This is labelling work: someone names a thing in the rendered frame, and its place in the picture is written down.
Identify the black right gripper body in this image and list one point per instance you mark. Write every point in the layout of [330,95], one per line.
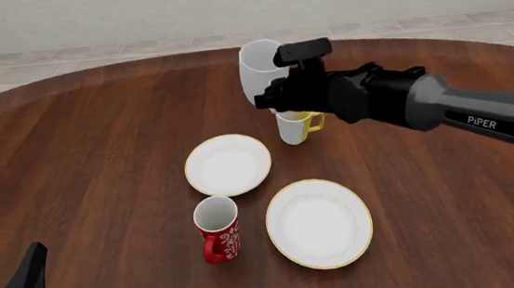
[294,93]

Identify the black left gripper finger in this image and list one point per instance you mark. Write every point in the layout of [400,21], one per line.
[28,279]

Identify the plain white mug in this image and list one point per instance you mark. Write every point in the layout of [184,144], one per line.
[254,70]

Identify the grey and black right robot arm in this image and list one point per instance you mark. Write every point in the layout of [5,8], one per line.
[431,104]

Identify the small flat black plate on stalk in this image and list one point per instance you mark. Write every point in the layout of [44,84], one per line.
[305,50]

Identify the small white plate, gold rim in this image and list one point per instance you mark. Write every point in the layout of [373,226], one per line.
[228,165]

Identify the large white plate, gold rim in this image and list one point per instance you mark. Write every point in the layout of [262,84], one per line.
[319,224]

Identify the red mug with white pattern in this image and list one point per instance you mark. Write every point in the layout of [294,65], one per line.
[222,239]

